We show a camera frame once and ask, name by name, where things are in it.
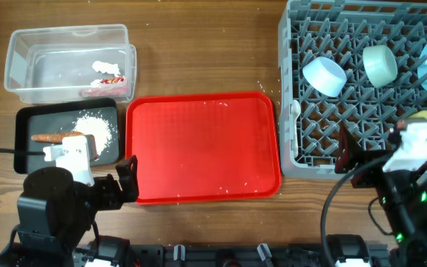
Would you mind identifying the pile of white rice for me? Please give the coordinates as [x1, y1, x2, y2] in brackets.
[72, 114, 113, 156]

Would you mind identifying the blue bowl with rice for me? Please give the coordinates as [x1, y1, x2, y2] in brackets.
[302, 56, 347, 97]

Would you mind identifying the orange carrot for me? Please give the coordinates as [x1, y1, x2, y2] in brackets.
[31, 131, 82, 144]

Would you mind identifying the red snack wrapper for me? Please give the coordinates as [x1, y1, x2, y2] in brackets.
[79, 76, 128, 98]

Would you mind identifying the light green bowl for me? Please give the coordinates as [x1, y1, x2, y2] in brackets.
[363, 45, 398, 88]

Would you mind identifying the white tissue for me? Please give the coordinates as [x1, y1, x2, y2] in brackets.
[92, 61, 121, 76]

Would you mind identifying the white plastic spoon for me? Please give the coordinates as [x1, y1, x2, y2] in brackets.
[290, 100, 301, 158]

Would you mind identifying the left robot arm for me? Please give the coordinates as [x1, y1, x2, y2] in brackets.
[0, 156, 139, 266]

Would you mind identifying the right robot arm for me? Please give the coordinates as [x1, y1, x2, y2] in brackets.
[320, 119, 427, 266]

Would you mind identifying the grey dishwasher rack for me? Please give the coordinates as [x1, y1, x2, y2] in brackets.
[278, 1, 427, 179]

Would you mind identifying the black plastic tray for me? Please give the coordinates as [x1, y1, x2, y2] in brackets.
[14, 98, 120, 167]

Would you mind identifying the red serving tray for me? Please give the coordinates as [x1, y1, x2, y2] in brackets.
[125, 92, 282, 205]

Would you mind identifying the clear plastic bin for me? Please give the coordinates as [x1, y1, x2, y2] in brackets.
[4, 24, 136, 104]

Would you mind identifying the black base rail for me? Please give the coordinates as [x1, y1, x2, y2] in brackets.
[124, 243, 391, 267]

